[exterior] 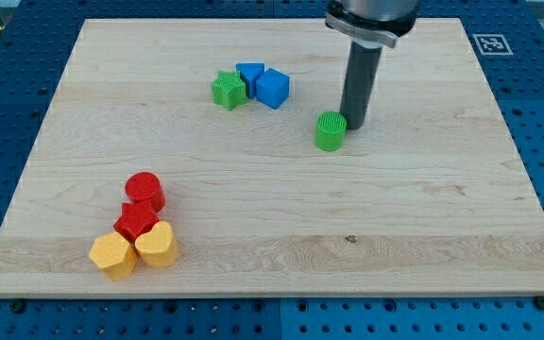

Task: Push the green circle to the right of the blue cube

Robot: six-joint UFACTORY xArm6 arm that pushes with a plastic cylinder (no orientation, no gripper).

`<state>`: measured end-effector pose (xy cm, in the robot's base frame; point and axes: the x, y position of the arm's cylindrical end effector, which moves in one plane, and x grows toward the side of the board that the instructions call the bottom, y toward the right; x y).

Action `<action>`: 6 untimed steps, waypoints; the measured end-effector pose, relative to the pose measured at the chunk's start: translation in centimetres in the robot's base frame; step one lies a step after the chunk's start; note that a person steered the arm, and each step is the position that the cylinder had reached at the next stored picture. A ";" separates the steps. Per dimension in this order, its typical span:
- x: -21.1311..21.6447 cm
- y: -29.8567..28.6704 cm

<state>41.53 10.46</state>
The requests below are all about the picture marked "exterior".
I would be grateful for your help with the green cylinder block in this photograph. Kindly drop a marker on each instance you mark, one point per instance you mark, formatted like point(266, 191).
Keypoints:
point(330, 131)

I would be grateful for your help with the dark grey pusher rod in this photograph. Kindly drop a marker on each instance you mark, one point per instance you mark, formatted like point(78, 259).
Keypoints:
point(359, 79)

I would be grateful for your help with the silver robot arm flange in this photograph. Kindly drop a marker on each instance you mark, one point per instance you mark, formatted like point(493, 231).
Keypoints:
point(372, 23)

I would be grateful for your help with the blue cube block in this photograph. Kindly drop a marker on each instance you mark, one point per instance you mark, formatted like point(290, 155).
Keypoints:
point(272, 88)

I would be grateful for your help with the green star block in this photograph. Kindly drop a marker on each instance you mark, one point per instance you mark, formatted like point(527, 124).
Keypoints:
point(229, 90)

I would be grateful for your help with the blue triangle block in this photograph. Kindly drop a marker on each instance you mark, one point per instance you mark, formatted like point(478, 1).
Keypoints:
point(249, 73)

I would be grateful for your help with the red cylinder block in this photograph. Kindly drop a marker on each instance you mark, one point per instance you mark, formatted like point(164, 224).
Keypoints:
point(146, 187)

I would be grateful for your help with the yellow heart block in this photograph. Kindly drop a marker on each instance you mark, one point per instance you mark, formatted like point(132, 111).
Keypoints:
point(158, 247)

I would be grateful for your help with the red star block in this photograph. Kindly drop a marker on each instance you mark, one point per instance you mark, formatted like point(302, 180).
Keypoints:
point(135, 220)

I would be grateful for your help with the wooden board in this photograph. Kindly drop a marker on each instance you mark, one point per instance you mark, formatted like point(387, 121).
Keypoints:
point(429, 198)

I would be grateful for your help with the yellow pentagon block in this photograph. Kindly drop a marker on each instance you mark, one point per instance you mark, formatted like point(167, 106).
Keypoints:
point(114, 256)

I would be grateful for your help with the white fiducial marker tag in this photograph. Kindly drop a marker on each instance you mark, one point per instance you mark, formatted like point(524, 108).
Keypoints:
point(492, 45)

